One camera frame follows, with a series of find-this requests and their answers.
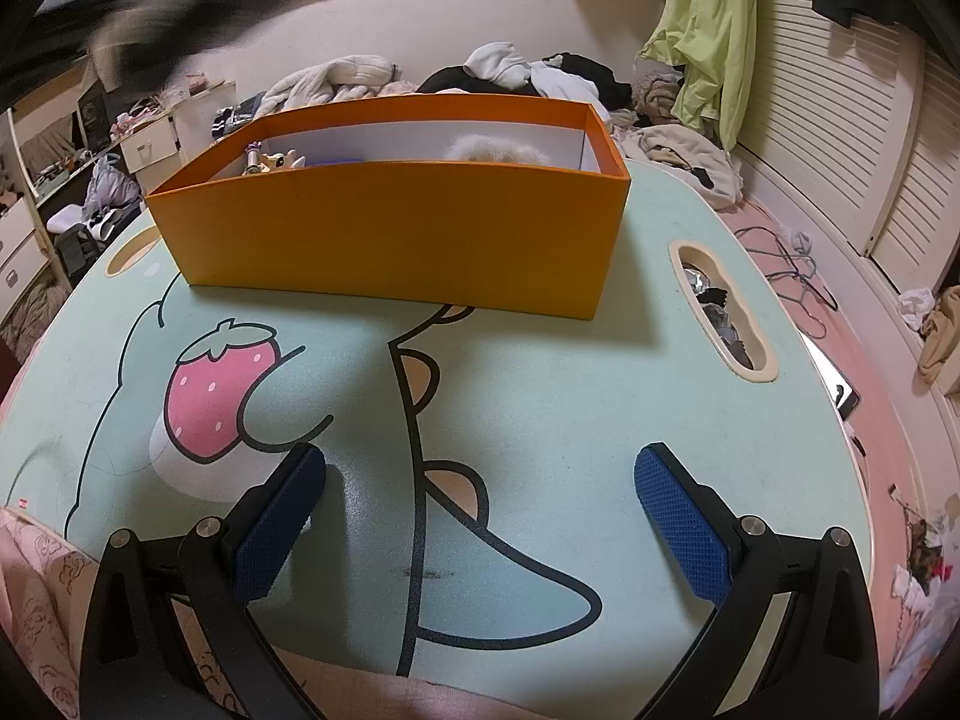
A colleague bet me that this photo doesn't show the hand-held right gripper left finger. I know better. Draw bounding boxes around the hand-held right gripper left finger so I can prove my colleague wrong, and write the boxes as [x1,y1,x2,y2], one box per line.
[79,442,329,720]

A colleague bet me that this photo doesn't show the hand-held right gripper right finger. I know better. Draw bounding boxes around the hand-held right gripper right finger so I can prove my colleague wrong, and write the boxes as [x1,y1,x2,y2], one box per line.
[634,444,880,720]

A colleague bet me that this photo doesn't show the peach doll figure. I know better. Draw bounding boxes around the peach doll figure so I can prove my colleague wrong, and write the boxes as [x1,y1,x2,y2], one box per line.
[241,142,307,177]

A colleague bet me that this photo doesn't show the orange cardboard box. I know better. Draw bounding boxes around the orange cardboard box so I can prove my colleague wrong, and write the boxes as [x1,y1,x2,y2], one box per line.
[144,94,631,323]

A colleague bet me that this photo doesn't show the white fluffy ball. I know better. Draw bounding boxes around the white fluffy ball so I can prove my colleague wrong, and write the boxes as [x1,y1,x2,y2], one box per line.
[442,133,552,164]

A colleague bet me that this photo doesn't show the green cartoon desktop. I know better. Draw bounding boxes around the green cartoon desktop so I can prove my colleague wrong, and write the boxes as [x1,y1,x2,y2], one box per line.
[0,157,878,698]

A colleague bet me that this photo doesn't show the white drawer cabinet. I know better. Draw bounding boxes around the white drawer cabinet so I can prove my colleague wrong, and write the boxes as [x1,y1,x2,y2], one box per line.
[112,101,188,173]

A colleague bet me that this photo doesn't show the grey bag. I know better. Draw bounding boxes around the grey bag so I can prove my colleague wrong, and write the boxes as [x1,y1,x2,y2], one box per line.
[82,154,143,218]

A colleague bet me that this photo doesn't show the phone with lit screen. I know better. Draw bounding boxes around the phone with lit screen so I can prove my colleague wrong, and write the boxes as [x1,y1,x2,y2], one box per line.
[799,330,862,421]

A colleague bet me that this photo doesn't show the pink bed sheet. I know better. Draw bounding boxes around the pink bed sheet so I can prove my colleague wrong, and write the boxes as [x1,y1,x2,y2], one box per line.
[720,195,960,720]

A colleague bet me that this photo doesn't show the crumpled foil wrappers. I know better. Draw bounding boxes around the crumpled foil wrappers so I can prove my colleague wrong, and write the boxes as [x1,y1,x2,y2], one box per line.
[686,255,762,368]

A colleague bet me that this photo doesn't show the black clothes pile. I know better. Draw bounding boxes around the black clothes pile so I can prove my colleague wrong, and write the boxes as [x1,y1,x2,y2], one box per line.
[416,52,635,113]

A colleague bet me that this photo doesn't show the white chest of drawers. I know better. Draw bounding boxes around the white chest of drawers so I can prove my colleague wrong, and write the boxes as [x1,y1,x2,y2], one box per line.
[0,195,55,316]

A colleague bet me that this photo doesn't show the white clothes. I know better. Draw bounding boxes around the white clothes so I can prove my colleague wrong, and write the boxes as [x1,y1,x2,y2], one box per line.
[463,41,601,102]

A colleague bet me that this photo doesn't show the beige clothes pile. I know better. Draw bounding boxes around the beige clothes pile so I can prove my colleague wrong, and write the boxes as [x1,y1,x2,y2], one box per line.
[615,71,743,211]

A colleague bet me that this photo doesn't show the white shutter doors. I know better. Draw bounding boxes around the white shutter doors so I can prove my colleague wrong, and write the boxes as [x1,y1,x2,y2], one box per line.
[731,0,960,301]

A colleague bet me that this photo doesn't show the green hanging garment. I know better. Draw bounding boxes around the green hanging garment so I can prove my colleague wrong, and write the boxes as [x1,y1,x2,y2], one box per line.
[637,0,758,151]

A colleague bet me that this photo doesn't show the wire clothes hangers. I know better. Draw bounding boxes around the wire clothes hangers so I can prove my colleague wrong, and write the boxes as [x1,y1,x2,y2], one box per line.
[735,223,841,338]

